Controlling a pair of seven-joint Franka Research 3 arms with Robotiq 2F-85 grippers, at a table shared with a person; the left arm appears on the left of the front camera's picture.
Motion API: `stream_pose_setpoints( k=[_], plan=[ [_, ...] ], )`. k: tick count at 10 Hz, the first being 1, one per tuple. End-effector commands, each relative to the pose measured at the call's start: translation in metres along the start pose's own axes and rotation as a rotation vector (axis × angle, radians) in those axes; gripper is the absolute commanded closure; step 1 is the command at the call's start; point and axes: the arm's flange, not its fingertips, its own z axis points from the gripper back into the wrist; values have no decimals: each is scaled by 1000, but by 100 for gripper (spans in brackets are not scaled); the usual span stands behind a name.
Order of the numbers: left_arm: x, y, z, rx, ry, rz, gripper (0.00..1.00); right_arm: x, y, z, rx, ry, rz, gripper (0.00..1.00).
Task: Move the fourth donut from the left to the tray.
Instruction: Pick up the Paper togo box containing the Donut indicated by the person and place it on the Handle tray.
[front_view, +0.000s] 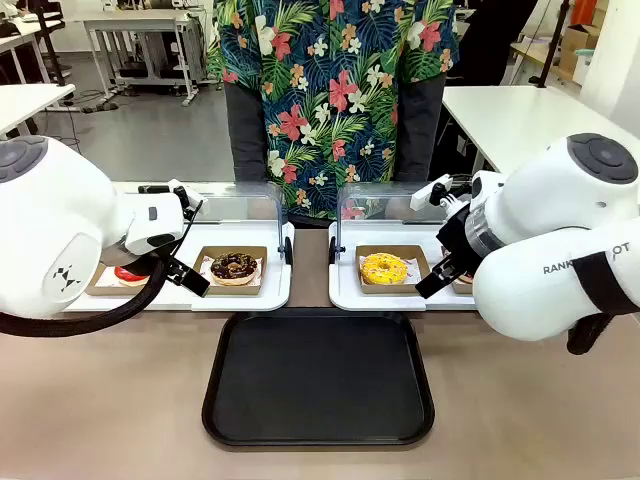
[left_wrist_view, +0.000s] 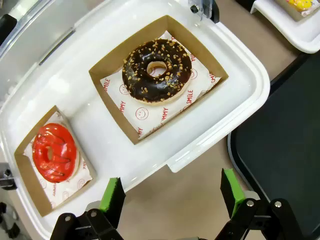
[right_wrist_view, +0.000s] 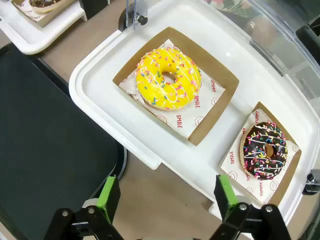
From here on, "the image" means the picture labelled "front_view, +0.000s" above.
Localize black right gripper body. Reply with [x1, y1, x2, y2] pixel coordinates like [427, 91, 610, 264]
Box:
[436, 204, 484, 265]

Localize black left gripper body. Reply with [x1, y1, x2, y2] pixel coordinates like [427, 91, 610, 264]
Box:
[101, 238, 175, 282]

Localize cardboard box under chocolate donut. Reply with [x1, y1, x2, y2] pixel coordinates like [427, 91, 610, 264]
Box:
[188, 244, 269, 297]

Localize paper liner under chocolate donut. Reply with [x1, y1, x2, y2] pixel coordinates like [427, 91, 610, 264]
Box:
[199, 256, 263, 288]

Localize red glazed donut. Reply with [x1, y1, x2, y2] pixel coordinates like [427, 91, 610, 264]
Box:
[113, 265, 152, 288]

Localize cardboard box under yellow donut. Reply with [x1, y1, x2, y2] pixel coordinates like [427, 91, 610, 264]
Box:
[355, 243, 433, 295]

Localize paper liner under yellow donut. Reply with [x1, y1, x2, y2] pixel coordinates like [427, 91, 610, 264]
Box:
[359, 257, 422, 286]

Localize chocolate glazed donut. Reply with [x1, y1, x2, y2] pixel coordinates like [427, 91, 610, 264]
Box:
[209, 252, 261, 287]

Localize cardboard box under red donut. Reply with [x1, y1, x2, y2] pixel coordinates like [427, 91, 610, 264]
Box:
[84, 261, 152, 298]

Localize yellow sprinkled donut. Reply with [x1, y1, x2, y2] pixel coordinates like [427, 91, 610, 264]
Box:
[359, 252, 409, 286]

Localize white display tray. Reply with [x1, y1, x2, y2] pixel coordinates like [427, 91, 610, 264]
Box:
[328, 218, 479, 313]
[63, 218, 293, 314]

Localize black serving tray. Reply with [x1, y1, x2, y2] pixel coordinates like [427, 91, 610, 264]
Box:
[201, 308, 435, 448]

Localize clear display lid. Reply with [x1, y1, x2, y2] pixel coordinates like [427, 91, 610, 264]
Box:
[112, 180, 296, 266]
[328, 180, 454, 262]

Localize large white side table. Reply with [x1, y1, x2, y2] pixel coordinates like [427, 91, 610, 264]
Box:
[441, 85, 609, 182]

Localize person torso floral shirt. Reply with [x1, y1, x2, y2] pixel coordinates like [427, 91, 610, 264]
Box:
[213, 0, 462, 229]

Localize small white side table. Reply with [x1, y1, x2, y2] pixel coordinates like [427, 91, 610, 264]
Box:
[0, 83, 77, 142]

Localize background person black clothes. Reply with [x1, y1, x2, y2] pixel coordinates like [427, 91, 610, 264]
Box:
[455, 0, 540, 89]

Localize black pole stand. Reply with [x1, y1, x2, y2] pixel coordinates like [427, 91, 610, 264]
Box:
[528, 0, 572, 90]

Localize brown cardboard storage box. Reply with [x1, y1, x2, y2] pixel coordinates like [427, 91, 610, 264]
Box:
[558, 22, 602, 72]

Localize black office chair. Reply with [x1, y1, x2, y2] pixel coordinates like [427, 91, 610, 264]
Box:
[30, 0, 70, 87]

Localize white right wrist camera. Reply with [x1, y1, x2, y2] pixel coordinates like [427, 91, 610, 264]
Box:
[409, 173, 474, 214]

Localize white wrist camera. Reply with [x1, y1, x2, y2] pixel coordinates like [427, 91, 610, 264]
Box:
[166, 178, 210, 221]
[409, 173, 474, 214]

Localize black left arm cable sleeve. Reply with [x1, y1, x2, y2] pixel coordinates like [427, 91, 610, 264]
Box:
[0, 255, 167, 338]

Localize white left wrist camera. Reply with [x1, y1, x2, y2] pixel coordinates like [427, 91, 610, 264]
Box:
[166, 178, 210, 221]

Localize black floor cable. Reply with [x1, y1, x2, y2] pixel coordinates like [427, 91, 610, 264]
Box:
[43, 88, 122, 154]

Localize white background desk metal frame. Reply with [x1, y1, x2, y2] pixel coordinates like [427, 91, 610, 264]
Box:
[82, 8, 207, 107]

